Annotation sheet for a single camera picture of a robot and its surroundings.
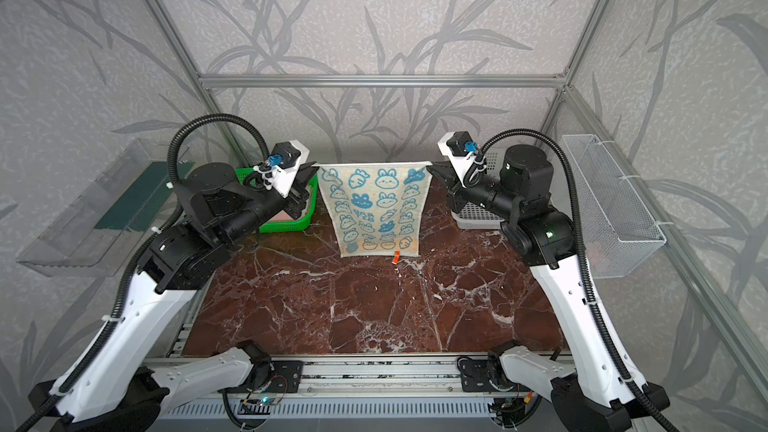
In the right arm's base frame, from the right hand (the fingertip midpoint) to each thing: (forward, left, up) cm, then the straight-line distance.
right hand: (436, 154), depth 59 cm
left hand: (-2, +23, +2) cm, 23 cm away
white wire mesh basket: (-11, -38, -12) cm, 41 cm away
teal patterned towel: (-3, +13, -14) cm, 19 cm away
